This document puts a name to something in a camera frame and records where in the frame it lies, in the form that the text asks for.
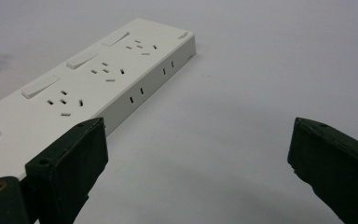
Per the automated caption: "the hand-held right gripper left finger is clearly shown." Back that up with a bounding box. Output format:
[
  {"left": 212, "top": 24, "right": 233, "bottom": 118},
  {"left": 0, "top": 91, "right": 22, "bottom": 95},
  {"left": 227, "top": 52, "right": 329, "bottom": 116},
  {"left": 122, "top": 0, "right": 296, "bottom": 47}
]
[{"left": 0, "top": 117, "right": 109, "bottom": 224}]

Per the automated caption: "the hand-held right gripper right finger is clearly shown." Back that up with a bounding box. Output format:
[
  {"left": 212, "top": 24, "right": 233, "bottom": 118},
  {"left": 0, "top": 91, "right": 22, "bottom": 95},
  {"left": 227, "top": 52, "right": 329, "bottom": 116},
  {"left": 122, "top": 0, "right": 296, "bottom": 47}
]
[{"left": 287, "top": 117, "right": 358, "bottom": 224}]

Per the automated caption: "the white power strip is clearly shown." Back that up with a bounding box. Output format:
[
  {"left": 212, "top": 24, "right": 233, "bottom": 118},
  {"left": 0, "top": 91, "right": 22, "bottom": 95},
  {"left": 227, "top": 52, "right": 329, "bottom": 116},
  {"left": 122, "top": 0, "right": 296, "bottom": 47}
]
[{"left": 0, "top": 18, "right": 198, "bottom": 185}]

